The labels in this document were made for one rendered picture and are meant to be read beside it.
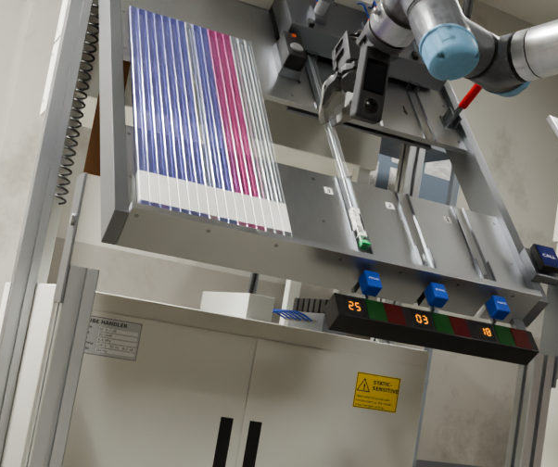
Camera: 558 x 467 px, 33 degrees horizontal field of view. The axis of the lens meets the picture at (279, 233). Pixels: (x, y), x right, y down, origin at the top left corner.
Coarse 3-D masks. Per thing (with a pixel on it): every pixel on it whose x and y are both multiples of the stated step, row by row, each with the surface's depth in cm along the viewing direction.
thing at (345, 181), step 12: (312, 60) 173; (312, 72) 170; (312, 84) 168; (336, 144) 156; (336, 156) 153; (336, 168) 152; (348, 180) 149; (348, 192) 147; (348, 204) 146; (360, 240) 139
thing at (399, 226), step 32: (128, 128) 138; (128, 160) 132; (128, 192) 128; (288, 192) 143; (320, 192) 146; (384, 192) 154; (320, 224) 140; (384, 224) 147; (416, 224) 151; (448, 224) 155; (480, 224) 159; (384, 256) 141; (416, 256) 144; (448, 256) 148; (480, 256) 152; (512, 256) 156
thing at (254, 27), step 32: (128, 0) 163; (160, 0) 168; (192, 0) 173; (224, 0) 178; (128, 32) 156; (224, 32) 169; (256, 32) 174; (256, 64) 166; (320, 64) 175; (288, 96) 162; (416, 96) 182; (352, 128) 173; (384, 128) 169; (416, 128) 173
